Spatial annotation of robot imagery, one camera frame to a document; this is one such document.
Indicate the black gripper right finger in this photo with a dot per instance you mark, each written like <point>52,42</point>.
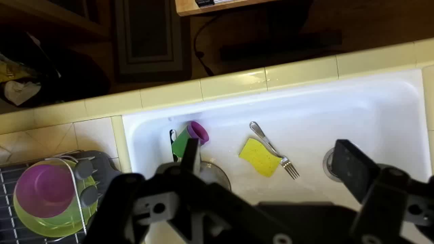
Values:
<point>388,193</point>

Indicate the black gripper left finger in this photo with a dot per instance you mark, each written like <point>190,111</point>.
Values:
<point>149,203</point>

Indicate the yellow sponge with dark scrubber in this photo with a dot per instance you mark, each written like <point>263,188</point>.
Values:
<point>259,157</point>

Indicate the metal sink drain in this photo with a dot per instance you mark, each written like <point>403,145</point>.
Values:
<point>328,162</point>

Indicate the white porcelain sink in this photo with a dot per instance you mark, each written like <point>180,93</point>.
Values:
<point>316,112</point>

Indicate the purple plastic cup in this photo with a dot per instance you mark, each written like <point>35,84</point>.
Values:
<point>198,130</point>

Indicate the green bowl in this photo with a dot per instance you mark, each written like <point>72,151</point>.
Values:
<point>49,225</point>

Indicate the purple bowl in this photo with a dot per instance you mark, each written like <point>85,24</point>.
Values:
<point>42,189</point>

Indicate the silver metal fork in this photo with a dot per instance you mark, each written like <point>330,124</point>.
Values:
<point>262,135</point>

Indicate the cream base cabinet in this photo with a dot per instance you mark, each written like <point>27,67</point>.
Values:
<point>149,35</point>

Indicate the crumpled white paper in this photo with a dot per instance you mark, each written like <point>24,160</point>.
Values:
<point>20,92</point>

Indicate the wooden table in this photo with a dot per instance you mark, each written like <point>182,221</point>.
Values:
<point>212,8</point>

